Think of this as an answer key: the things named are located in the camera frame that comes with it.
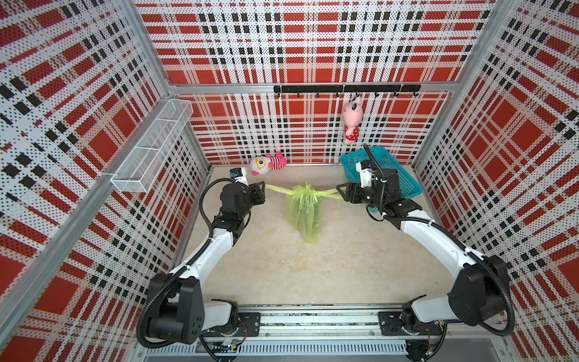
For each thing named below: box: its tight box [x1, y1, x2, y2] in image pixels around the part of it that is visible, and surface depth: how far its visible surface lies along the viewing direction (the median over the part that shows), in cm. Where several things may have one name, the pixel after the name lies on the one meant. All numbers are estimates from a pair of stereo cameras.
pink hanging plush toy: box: [341, 93, 364, 145], surface depth 95 cm
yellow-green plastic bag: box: [265, 181, 345, 244], surface depth 86 cm
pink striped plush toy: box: [250, 151, 288, 177], surface depth 117 cm
